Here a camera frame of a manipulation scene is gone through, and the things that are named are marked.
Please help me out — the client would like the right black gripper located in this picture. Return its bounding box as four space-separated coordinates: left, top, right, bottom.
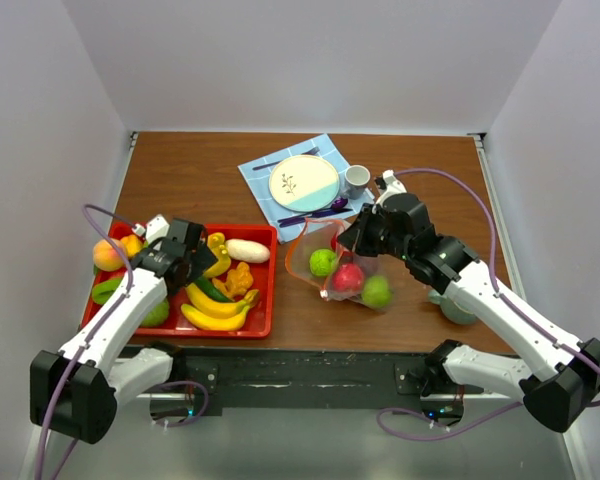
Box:
337 202 411 261

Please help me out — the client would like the white radish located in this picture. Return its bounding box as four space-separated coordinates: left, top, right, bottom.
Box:
225 239 271 264

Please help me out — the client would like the red apple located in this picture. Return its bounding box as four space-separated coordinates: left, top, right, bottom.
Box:
331 263 366 294

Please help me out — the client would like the green lime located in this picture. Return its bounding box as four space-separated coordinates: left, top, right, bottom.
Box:
361 275 392 309
309 248 337 278

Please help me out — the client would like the clear orange zip top bag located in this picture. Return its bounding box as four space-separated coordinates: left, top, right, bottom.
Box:
285 219 394 311

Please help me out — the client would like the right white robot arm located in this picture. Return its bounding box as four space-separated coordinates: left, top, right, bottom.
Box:
337 193 600 433

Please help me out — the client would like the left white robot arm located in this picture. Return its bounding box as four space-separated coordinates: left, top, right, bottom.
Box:
30 216 215 444

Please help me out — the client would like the green chili pepper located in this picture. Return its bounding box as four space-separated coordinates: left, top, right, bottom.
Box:
194 276 232 303

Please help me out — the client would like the purple spoon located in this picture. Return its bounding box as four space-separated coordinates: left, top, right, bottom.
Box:
278 197 349 224

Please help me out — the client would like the orange ginger root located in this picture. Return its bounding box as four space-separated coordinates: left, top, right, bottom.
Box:
211 262 254 300

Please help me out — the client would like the red plastic tray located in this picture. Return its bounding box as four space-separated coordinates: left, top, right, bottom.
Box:
80 221 278 340

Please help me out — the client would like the yellow banana bunch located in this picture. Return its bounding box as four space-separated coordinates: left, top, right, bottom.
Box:
180 284 260 332

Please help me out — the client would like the grey ceramic mug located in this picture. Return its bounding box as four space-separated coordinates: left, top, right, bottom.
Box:
342 165 371 199

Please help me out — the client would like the large green guava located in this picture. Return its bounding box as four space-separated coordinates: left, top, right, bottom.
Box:
140 299 170 328

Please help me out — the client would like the small yellow pepper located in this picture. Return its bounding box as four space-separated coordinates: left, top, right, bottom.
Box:
120 234 144 259

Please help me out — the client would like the blue checked cloth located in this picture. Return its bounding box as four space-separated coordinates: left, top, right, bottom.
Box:
238 134 375 243

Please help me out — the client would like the cream and blue plate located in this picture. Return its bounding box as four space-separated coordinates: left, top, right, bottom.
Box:
268 155 340 213

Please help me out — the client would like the purple knife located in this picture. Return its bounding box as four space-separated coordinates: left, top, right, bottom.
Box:
278 208 352 228

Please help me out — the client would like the purple fork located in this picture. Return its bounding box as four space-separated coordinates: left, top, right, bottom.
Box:
252 146 320 171

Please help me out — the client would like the peach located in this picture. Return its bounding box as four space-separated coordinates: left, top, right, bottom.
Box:
92 239 127 272

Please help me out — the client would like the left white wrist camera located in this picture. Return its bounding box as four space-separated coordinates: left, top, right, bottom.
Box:
131 214 170 243

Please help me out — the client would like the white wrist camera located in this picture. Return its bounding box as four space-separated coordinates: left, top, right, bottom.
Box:
131 214 170 243
374 170 407 206

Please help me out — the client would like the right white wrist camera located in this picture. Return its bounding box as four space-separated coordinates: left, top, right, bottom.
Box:
374 170 407 206

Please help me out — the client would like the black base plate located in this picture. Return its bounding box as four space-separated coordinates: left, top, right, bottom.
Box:
167 347 482 416

